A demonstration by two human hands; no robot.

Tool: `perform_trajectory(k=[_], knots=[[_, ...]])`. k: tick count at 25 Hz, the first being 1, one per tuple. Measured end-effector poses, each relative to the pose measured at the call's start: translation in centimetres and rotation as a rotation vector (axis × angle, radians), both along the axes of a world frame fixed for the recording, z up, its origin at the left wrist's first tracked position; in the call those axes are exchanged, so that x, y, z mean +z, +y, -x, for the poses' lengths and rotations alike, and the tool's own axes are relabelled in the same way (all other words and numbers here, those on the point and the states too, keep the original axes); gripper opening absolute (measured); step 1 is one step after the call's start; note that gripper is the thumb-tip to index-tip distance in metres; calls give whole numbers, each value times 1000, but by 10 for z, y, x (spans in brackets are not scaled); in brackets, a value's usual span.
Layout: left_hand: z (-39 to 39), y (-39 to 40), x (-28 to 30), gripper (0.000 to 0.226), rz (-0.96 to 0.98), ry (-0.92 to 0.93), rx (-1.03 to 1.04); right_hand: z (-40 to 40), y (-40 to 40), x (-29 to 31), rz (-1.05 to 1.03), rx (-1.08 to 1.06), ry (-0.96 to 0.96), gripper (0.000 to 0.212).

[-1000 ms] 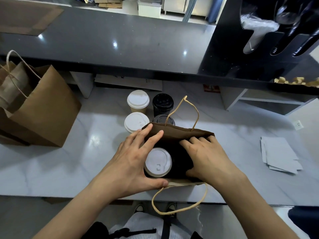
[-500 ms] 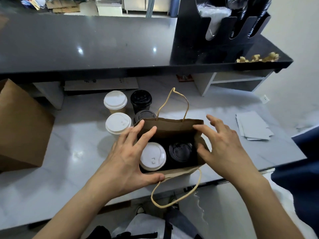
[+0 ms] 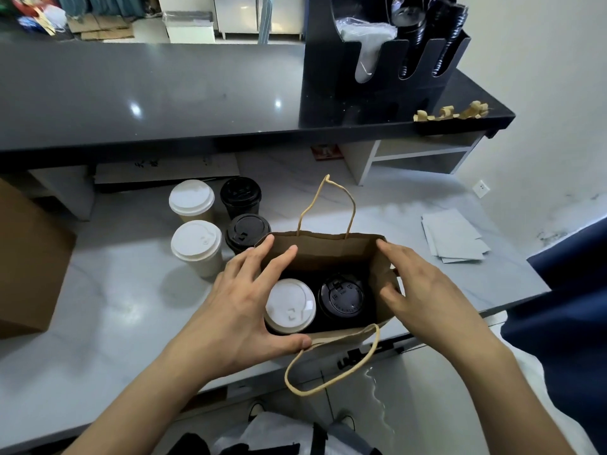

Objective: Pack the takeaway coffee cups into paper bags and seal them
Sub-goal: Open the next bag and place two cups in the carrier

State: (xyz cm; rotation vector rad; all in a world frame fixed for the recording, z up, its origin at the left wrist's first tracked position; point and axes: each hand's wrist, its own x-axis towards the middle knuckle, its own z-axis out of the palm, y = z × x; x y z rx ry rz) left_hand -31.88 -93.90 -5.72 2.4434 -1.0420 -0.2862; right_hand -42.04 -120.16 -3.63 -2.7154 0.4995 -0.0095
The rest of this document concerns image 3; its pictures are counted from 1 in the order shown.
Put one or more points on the person's left hand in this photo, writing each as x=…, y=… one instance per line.
x=232, y=322

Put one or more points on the person's right hand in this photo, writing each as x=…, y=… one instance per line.
x=432, y=308

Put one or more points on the tan coffee cup white lid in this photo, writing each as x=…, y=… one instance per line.
x=289, y=306

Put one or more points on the stack of white paper sheets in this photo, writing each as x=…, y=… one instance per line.
x=453, y=234

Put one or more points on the group of lidded coffee cups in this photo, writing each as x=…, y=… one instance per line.
x=195, y=241

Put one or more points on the black lid coffee cup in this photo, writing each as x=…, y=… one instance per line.
x=343, y=296

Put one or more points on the brown paper bag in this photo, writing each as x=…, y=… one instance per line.
x=332, y=251
x=28, y=260

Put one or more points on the person's right forearm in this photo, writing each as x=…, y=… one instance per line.
x=526, y=402

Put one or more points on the person's left forearm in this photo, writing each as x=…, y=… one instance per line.
x=142, y=412

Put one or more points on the person's white shirt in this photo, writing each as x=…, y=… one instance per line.
x=270, y=433

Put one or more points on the black body harness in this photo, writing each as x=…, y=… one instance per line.
x=185, y=444

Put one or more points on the row of tan tape strips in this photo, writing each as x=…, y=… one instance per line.
x=446, y=112

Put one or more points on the white support panel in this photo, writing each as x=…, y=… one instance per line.
x=66, y=189

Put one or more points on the black acrylic organizer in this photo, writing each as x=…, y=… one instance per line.
x=322, y=90

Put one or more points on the plastic wrapped white pack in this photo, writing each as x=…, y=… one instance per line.
x=365, y=38

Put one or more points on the white box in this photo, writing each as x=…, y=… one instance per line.
x=190, y=28

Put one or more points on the stainless steel refrigerator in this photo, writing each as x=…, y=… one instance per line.
x=251, y=12

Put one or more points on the blue skirted table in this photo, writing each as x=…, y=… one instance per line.
x=100, y=2

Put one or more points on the white wall socket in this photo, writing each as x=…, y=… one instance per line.
x=482, y=188

